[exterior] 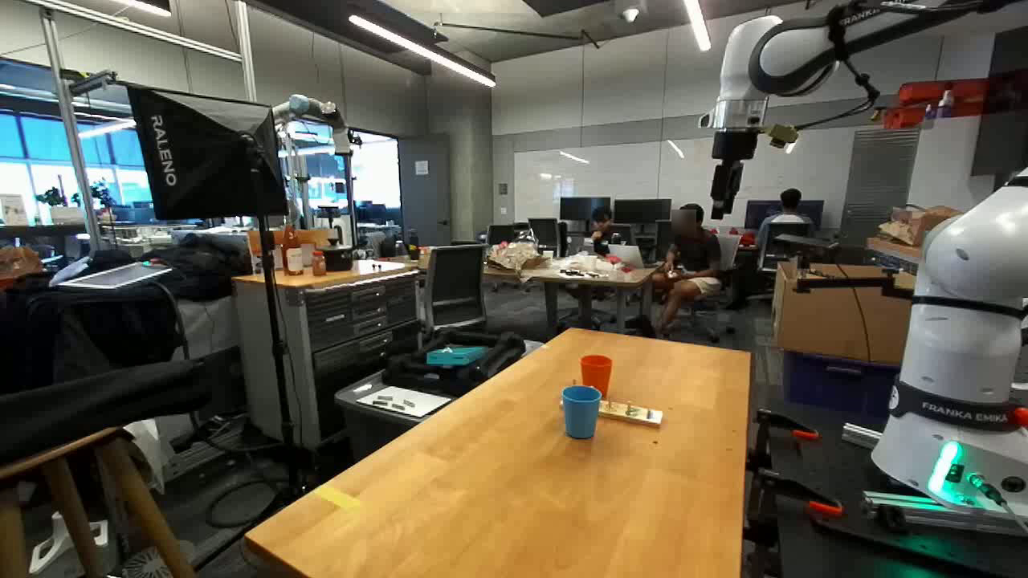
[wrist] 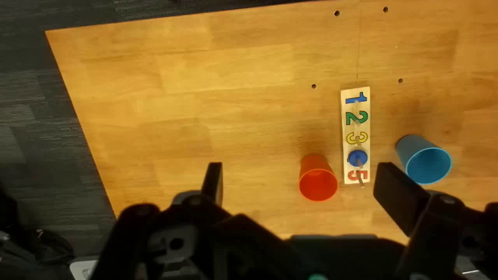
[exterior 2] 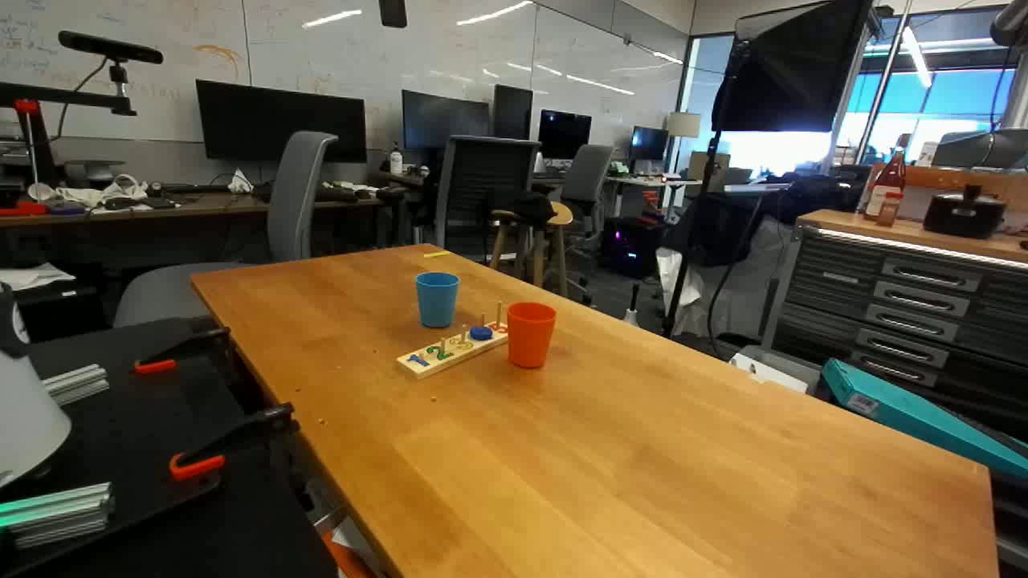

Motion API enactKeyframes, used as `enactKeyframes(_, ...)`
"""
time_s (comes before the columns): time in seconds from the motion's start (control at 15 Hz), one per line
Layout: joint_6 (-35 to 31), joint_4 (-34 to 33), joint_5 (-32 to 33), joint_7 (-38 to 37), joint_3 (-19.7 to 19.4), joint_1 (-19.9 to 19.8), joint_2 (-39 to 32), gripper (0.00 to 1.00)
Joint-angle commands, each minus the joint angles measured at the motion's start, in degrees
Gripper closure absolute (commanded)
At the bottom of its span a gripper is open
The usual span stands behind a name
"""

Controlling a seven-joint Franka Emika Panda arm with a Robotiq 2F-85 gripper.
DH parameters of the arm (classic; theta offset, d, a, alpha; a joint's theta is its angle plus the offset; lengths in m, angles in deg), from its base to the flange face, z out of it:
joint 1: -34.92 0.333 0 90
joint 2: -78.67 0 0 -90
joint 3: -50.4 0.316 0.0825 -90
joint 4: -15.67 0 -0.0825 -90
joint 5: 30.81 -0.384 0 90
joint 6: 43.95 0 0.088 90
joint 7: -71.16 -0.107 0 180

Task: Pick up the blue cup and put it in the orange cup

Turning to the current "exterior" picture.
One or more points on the seated person in dark shirt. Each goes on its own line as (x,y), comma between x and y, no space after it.
(694,267)

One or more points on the short ceiling light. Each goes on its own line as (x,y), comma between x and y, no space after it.
(698,22)

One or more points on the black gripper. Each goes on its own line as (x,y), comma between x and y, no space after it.
(733,150)

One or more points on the black light stand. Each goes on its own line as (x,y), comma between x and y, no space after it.
(276,333)

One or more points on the long ceiling light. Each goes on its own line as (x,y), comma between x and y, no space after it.
(420,48)

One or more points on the yellow tape piece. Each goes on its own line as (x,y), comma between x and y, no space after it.
(340,500)

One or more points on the black bag with teal item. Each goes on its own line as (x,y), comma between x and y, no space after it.
(454,362)

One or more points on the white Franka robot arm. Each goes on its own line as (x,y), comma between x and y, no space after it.
(964,322)

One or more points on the cardboard box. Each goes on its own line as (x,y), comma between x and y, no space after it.
(841,316)

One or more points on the blue cup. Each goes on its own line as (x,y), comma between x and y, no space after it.
(584,412)

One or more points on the white laptop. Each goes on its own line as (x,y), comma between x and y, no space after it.
(114,277)

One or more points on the gray door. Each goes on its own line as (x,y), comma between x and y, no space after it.
(430,189)

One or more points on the black office chair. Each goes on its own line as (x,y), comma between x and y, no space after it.
(457,288)

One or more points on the black softbox light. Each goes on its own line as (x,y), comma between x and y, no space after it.
(211,155)

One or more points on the metal pole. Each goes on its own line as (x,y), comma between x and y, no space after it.
(71,128)

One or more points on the gray metal case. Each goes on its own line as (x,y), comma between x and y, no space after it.
(386,406)

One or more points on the wooden stool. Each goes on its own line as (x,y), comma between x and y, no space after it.
(75,492)

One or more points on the black cloth pile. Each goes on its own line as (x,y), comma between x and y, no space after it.
(99,341)

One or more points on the wall whiteboard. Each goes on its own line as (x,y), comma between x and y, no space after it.
(613,167)

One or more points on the red boxes on shelf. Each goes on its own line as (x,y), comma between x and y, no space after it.
(937,99)

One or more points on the orange bottles cluster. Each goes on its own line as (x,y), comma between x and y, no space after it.
(289,251)

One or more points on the blue plastic crate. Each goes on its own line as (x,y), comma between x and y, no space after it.
(841,386)

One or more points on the seated person in white shirt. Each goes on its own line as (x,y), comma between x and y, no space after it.
(788,220)

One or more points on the gray tool cabinet wooden top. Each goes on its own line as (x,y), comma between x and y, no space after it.
(340,333)

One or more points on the cluttered wooden table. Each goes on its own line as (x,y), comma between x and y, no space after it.
(584,277)

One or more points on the crumpled brown paper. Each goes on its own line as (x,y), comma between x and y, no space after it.
(914,227)

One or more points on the orange cup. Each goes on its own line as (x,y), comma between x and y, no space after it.
(594,375)

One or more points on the small flat wooden block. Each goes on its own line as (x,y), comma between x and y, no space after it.
(635,412)

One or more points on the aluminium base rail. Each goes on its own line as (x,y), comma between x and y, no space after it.
(943,513)

